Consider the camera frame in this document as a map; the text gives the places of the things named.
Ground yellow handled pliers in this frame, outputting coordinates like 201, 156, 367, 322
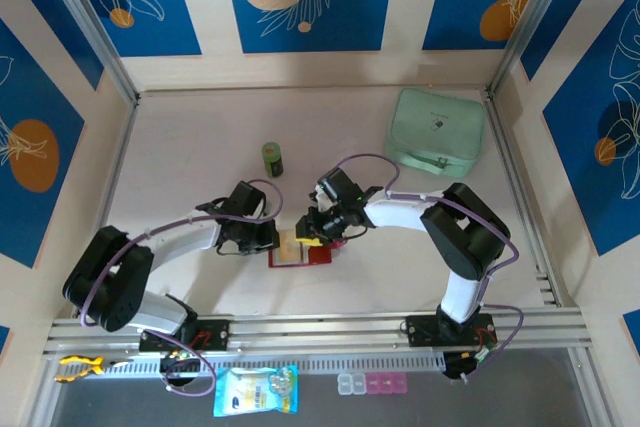
54, 354, 132, 384

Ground red card holder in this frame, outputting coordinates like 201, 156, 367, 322
267, 229, 349, 269

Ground slotted grey cable duct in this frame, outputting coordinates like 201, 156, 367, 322
54, 354, 446, 379

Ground green cylindrical can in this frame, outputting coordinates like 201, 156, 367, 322
261, 141, 285, 178

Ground blue snack packet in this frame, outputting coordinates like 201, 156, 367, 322
213, 364, 301, 418

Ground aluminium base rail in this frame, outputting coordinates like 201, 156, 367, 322
42, 309, 594, 356

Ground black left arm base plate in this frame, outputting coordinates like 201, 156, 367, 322
138, 317, 231, 353

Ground mint green zip pouch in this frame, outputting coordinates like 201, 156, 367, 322
383, 87, 487, 178

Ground aluminium frame post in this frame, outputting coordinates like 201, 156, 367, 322
37, 0, 141, 106
484, 0, 584, 101

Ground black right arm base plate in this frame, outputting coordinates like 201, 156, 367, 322
405, 313, 499, 348

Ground gold credit card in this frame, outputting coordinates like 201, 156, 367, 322
276, 230, 306, 266

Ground aluminium table side rail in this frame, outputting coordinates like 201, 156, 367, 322
72, 96, 141, 318
483, 89, 560, 308

